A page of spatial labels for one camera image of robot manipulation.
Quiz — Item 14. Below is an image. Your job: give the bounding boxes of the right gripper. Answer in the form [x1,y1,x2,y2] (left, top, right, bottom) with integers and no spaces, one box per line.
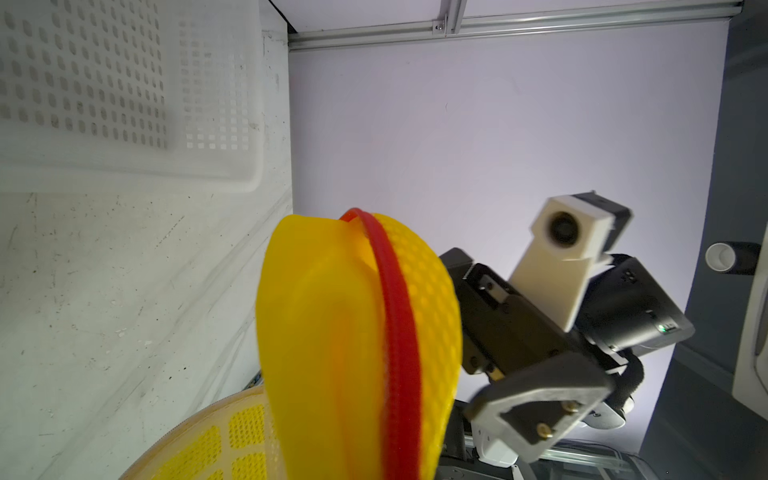
[440,248,614,462]

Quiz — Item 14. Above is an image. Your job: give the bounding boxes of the yellow mesh laundry bag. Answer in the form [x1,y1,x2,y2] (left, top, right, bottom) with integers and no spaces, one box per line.
[119,207,464,480]

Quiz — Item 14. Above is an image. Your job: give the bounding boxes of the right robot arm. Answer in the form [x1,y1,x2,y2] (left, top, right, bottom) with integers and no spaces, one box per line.
[442,248,694,466]

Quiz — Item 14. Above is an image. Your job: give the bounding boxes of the white plastic basket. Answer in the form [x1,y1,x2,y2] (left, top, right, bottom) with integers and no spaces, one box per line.
[1,0,265,193]

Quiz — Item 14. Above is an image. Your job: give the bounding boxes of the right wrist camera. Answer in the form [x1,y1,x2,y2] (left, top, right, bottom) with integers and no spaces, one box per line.
[509,191,633,332]

